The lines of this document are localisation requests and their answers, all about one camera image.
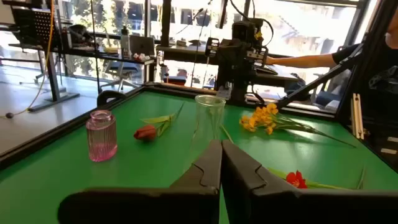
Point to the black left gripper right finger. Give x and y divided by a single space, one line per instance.
248 199

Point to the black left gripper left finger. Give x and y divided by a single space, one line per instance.
192 199

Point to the dark red tulip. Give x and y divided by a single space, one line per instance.
145 133

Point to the yellow flower bunch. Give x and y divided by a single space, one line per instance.
259 118

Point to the person's forearm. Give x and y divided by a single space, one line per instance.
301 60

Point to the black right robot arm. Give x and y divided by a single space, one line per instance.
239 81

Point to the clear glass vase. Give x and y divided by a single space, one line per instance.
210 121

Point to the pink ribbed glass vase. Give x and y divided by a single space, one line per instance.
101 140

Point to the red poppy bunch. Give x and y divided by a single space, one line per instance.
295 180

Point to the green table mat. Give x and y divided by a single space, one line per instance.
155 161

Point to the black work table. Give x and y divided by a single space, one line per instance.
186 54

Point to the office chair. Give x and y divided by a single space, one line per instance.
121 67

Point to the silver laptop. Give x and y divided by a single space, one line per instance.
141 46

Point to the white drink bottle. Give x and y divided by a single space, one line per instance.
125 43

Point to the person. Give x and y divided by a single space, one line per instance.
342 53

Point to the black office desk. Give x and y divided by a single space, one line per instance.
93 54

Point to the black bag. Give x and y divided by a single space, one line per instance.
79 32

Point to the black perforated panel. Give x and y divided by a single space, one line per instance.
34 26

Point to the black frame clamp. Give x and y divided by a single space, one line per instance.
104 95

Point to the black diagonal frame strut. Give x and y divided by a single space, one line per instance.
320 79

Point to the black table frame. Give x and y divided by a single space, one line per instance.
46 137

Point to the black upright frame post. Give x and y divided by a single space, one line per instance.
370 56

